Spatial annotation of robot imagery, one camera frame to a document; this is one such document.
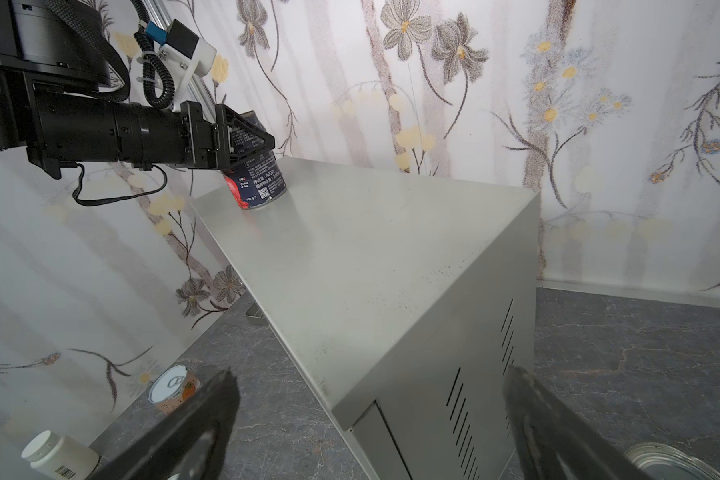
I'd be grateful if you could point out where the yellow label can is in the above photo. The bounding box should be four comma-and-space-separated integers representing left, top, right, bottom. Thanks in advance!
624, 442, 720, 480

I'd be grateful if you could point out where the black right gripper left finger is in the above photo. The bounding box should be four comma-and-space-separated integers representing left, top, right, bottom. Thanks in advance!
92, 370, 240, 480

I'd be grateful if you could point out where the white pill bottle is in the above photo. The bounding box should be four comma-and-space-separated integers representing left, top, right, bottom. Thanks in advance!
21, 430, 101, 480

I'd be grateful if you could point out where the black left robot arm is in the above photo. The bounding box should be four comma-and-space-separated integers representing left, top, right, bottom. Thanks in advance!
0, 1, 275, 178

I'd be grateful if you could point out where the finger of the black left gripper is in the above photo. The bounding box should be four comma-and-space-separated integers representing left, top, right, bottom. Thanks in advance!
215, 104, 275, 170

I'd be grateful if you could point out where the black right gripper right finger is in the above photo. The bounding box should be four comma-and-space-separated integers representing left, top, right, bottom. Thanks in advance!
503, 366, 649, 479

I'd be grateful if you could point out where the orange label can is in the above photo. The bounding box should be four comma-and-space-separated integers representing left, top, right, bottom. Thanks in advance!
147, 365, 201, 414

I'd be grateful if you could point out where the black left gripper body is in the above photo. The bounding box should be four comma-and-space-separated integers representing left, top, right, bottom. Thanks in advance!
180, 101, 220, 170

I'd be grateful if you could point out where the grey metal cabinet box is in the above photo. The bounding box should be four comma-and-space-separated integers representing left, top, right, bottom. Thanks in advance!
194, 157, 540, 479

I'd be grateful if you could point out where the dark chopped tomatoes can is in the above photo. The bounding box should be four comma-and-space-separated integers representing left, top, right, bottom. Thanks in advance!
223, 111, 287, 210

